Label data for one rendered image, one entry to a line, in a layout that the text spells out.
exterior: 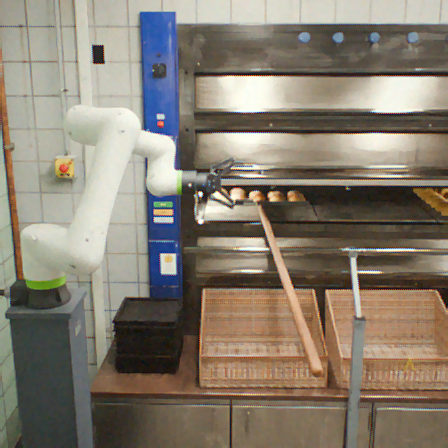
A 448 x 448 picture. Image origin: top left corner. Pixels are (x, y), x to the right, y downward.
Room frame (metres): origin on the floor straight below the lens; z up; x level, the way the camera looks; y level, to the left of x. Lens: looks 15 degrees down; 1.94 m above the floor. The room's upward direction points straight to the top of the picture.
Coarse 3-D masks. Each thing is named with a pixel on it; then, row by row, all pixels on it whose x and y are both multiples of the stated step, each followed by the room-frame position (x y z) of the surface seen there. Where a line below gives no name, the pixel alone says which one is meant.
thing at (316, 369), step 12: (264, 216) 2.81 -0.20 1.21; (264, 228) 2.65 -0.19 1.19; (276, 252) 2.26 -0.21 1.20; (276, 264) 2.16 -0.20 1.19; (288, 276) 2.00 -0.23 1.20; (288, 288) 1.88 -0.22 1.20; (288, 300) 1.80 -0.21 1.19; (300, 312) 1.69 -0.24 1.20; (300, 324) 1.60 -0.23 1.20; (300, 336) 1.54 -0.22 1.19; (312, 348) 1.45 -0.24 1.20; (312, 360) 1.39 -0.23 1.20; (312, 372) 1.35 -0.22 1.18
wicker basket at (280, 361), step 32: (224, 320) 2.71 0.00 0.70; (256, 320) 2.71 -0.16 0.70; (288, 320) 2.71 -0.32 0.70; (224, 352) 2.60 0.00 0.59; (256, 352) 2.60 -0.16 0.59; (288, 352) 2.60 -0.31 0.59; (320, 352) 2.43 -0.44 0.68; (224, 384) 2.29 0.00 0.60; (256, 384) 2.29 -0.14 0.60; (288, 384) 2.29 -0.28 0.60; (320, 384) 2.29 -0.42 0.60
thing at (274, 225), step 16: (208, 224) 2.80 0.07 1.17; (224, 224) 2.79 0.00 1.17; (240, 224) 2.79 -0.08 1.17; (256, 224) 2.79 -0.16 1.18; (272, 224) 2.79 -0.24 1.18; (288, 224) 2.78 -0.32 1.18; (304, 224) 2.78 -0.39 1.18; (320, 224) 2.78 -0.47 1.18; (336, 224) 2.78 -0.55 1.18; (352, 224) 2.78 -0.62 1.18; (368, 224) 2.77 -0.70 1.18; (384, 224) 2.77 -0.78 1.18; (400, 224) 2.77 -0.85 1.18; (416, 224) 2.77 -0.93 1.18; (432, 224) 2.77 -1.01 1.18
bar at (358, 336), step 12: (192, 252) 2.43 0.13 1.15; (204, 252) 2.42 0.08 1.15; (216, 252) 2.42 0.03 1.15; (228, 252) 2.42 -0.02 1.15; (240, 252) 2.42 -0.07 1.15; (252, 252) 2.42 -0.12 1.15; (264, 252) 2.41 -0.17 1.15; (288, 252) 2.41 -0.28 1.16; (300, 252) 2.41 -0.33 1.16; (312, 252) 2.41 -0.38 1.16; (324, 252) 2.40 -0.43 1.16; (336, 252) 2.40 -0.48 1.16; (348, 252) 2.40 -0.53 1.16; (360, 252) 2.40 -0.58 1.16; (372, 252) 2.40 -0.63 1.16; (384, 252) 2.40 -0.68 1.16; (396, 252) 2.39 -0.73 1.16; (408, 252) 2.39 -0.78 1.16; (420, 252) 2.39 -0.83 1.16; (432, 252) 2.39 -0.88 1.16; (444, 252) 2.39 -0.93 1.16; (360, 312) 2.21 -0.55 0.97; (360, 324) 2.18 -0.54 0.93; (360, 336) 2.18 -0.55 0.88; (360, 348) 2.18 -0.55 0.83; (360, 360) 2.17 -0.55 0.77; (360, 372) 2.17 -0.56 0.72; (360, 384) 2.18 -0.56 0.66; (348, 396) 2.21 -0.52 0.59; (348, 408) 2.20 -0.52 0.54; (348, 420) 2.18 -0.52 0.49; (348, 432) 2.18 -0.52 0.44; (348, 444) 2.18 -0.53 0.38
